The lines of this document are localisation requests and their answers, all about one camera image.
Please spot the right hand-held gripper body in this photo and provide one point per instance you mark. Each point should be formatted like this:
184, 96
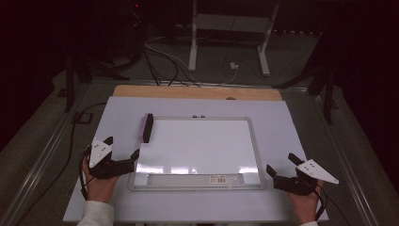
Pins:
299, 185

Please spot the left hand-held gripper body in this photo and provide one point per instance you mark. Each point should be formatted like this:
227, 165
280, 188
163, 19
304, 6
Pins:
108, 166

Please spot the purple black whiteboard eraser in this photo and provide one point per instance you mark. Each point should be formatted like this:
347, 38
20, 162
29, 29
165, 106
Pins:
146, 128

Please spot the silver framed whiteboard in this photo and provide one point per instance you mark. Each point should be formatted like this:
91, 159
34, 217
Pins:
200, 147

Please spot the person's right hand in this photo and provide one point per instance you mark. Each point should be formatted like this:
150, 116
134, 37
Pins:
306, 205

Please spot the person's left hand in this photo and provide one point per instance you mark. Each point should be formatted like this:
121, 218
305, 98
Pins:
100, 188

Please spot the black square floor plate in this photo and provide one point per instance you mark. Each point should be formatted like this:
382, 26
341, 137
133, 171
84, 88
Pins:
82, 118

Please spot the large white sheet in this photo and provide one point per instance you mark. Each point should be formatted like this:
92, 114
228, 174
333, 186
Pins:
276, 125

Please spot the black tripod stand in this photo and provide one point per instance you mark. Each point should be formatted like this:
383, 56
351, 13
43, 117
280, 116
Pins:
327, 94
69, 84

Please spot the wooden table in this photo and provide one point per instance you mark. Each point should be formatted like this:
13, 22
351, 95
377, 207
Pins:
194, 92

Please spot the white plug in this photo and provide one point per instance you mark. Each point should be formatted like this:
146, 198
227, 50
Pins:
234, 66

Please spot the dark equipment rack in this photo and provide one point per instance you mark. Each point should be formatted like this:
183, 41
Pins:
136, 28

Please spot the white metal stand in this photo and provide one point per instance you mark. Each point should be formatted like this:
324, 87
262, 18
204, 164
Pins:
193, 47

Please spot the power strip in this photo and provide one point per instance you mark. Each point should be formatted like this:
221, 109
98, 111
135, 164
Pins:
298, 32

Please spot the metal floor rail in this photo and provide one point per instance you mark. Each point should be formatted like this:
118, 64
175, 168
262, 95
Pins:
348, 169
37, 163

